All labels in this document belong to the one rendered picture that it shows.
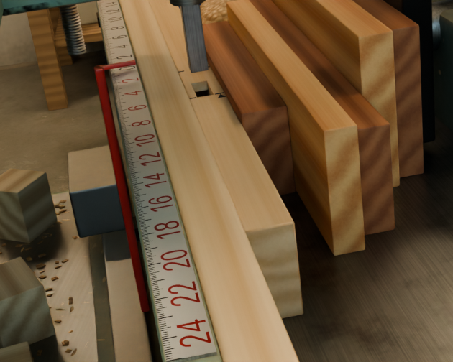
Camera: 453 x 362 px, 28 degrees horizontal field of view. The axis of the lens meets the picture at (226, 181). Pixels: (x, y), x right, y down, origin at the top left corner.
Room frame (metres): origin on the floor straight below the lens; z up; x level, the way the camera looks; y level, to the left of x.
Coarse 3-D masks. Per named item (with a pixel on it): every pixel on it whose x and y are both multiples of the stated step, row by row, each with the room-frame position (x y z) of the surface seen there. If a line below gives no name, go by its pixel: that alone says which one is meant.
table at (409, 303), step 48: (432, 144) 0.42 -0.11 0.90; (432, 192) 0.37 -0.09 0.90; (384, 240) 0.33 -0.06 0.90; (432, 240) 0.32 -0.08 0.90; (336, 288) 0.30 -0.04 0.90; (384, 288) 0.29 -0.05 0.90; (432, 288) 0.29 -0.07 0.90; (336, 336) 0.27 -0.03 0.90; (384, 336) 0.26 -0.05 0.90; (432, 336) 0.26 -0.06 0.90
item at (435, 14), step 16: (384, 0) 0.43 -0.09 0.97; (400, 0) 0.41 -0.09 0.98; (416, 0) 0.41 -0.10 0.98; (448, 0) 0.46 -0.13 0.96; (416, 16) 0.41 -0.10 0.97; (432, 16) 0.45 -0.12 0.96; (432, 32) 0.41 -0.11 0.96; (432, 48) 0.41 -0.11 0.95; (432, 64) 0.41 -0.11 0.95; (432, 80) 0.41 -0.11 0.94; (432, 96) 0.41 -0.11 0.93; (432, 112) 0.41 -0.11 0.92; (432, 128) 0.41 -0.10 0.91
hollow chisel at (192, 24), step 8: (184, 8) 0.44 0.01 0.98; (192, 8) 0.44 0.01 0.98; (184, 16) 0.43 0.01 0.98; (192, 16) 0.44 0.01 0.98; (200, 16) 0.44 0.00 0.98; (184, 24) 0.44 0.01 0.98; (192, 24) 0.44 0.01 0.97; (200, 24) 0.44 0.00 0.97; (184, 32) 0.44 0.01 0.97; (192, 32) 0.44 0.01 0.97; (200, 32) 0.44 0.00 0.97; (192, 40) 0.44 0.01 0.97; (200, 40) 0.44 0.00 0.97; (192, 48) 0.44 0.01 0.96; (200, 48) 0.44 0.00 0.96; (192, 56) 0.44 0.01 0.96; (200, 56) 0.44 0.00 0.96; (192, 64) 0.44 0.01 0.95; (200, 64) 0.44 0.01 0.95; (192, 72) 0.44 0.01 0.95
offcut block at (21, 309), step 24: (0, 264) 0.47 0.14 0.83; (24, 264) 0.47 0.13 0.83; (0, 288) 0.45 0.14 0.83; (24, 288) 0.44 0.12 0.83; (0, 312) 0.43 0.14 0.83; (24, 312) 0.44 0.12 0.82; (48, 312) 0.44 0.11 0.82; (0, 336) 0.43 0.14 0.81; (24, 336) 0.44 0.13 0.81; (48, 336) 0.44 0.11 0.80
